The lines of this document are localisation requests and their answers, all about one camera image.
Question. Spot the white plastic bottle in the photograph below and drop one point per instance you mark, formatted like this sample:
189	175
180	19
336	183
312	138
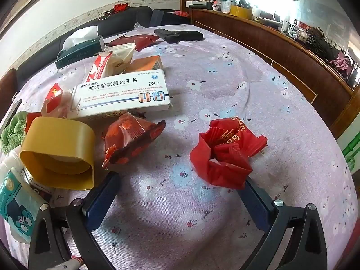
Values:
11	160

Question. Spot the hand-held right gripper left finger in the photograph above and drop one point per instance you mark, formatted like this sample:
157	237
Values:
98	199

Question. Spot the white medicine box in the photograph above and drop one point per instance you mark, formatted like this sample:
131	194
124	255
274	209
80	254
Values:
121	95

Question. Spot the black sofa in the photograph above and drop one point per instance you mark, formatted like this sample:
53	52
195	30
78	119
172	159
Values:
126	19

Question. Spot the dark red foil wrapper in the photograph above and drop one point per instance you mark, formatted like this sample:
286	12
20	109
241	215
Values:
143	40

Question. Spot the black toy pistol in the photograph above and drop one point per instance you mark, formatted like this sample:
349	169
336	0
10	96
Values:
180	35

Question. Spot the red flower decoration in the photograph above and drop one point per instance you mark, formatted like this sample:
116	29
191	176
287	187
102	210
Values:
121	7

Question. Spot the white spray bottle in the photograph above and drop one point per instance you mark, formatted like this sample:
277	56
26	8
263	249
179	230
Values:
285	24

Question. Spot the yellow oval plastic container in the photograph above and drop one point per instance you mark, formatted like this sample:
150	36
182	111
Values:
56	135

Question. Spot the pink cloth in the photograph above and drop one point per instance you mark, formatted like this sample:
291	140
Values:
341	62

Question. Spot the purple floral bed sheet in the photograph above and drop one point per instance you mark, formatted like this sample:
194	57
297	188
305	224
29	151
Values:
225	90

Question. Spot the dark green tissue box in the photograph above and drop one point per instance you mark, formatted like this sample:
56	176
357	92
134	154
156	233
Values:
81	52

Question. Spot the green bamboo wall painting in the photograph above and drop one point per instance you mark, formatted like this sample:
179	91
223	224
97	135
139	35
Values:
351	152

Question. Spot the orange carton box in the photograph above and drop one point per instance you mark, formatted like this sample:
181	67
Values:
147	63

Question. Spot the red and white snack packet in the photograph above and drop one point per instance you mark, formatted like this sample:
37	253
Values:
97	67

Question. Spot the wooden counter partition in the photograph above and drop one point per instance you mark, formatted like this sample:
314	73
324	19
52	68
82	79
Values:
281	47

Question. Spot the patterned red snack wrapper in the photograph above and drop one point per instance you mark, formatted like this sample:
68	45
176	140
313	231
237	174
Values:
126	137

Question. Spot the small white carton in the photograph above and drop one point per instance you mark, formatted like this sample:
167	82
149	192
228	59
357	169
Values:
39	188

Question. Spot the teal cartoon tissue packet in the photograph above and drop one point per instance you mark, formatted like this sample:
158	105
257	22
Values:
17	202

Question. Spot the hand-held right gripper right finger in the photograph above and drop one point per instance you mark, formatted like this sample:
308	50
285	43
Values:
257	205

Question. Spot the clear beige pouch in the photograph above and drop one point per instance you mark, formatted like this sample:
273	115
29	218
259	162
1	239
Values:
121	54

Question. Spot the torn red paper packet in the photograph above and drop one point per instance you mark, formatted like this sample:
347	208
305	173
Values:
53	97

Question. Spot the smartphone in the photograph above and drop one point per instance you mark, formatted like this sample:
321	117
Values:
14	109

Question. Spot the green textured pad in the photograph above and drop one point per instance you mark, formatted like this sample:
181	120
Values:
12	135

